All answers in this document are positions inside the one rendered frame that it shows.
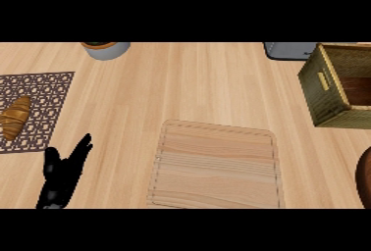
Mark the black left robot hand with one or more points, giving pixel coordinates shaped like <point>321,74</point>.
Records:
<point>60,176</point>

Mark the wooden cutting board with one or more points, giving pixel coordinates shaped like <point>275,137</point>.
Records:
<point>217,166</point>

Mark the olive green wicker basket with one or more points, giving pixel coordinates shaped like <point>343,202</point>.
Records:
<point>332,91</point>

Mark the brown croissant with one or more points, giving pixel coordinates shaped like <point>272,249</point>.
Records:
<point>15,117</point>

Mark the brown patterned placemat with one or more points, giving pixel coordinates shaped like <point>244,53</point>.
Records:
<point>40,98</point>

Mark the grey plant pot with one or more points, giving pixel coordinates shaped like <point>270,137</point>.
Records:
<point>106,50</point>

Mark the grey appliance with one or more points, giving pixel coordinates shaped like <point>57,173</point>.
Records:
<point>289,50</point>

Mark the dark brown round object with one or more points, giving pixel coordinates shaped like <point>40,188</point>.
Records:
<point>363,178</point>

